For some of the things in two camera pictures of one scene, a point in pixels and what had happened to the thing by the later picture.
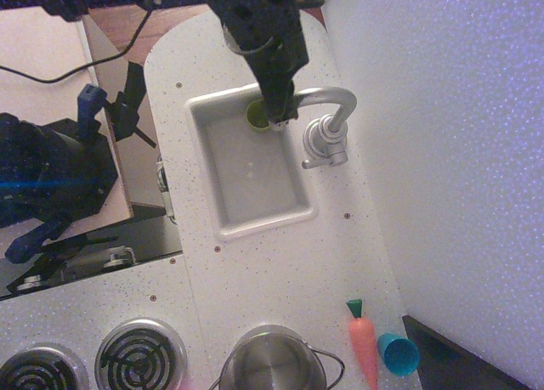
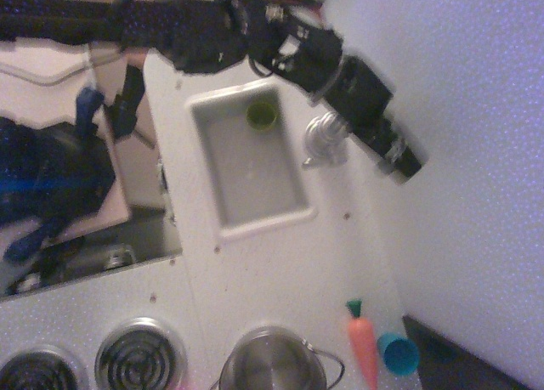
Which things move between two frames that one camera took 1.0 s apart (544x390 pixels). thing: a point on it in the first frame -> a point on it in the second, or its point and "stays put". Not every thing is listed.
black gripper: [263, 24] -> [363, 98]
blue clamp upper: [90, 99] stays put
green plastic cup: [257, 115] stays put
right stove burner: [140, 354] stays put
